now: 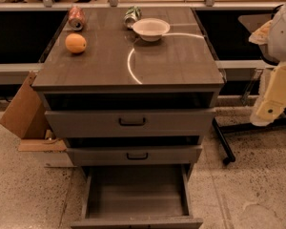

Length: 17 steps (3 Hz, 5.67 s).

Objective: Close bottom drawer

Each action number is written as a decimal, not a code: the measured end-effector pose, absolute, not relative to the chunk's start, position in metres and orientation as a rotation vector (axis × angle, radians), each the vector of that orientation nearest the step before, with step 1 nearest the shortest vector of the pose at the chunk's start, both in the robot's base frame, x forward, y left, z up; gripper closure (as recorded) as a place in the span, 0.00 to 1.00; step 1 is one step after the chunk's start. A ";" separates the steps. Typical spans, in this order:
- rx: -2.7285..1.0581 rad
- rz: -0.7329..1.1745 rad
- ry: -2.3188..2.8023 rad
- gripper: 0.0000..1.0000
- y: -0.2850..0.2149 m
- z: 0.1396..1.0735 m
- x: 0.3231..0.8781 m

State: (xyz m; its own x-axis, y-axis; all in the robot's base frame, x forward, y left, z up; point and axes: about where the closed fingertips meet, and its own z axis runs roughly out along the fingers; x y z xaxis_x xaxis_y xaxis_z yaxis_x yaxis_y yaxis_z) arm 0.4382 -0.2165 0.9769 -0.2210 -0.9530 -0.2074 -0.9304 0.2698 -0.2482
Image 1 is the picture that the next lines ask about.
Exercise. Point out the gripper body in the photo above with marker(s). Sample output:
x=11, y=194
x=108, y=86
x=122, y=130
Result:
x=283, y=37

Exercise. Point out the grey bottom drawer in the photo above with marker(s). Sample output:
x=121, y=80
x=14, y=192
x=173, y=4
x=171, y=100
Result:
x=137, y=197

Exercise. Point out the grey drawer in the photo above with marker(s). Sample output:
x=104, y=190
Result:
x=123, y=123
x=101, y=156
x=137, y=197

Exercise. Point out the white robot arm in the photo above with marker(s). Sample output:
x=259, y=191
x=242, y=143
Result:
x=273, y=35

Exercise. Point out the grey top drawer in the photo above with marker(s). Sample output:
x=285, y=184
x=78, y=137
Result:
x=123, y=123

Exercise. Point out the grey middle drawer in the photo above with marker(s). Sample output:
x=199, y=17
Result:
x=101, y=156

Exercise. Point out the grey drawer cabinet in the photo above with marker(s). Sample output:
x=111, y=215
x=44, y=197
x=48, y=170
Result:
x=120, y=71

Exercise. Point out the black side table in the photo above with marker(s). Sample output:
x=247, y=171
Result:
x=245, y=127

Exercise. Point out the white bowl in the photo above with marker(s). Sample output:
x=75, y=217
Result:
x=151, y=29

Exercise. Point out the green soda can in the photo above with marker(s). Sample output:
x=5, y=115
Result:
x=132, y=15

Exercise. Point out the orange fruit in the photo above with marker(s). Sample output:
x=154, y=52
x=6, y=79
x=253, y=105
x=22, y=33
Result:
x=75, y=43

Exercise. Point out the red soda can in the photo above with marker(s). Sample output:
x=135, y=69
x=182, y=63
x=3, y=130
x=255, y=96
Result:
x=76, y=18

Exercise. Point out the cardboard box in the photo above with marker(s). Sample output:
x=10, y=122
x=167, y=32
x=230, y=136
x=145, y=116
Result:
x=25, y=118

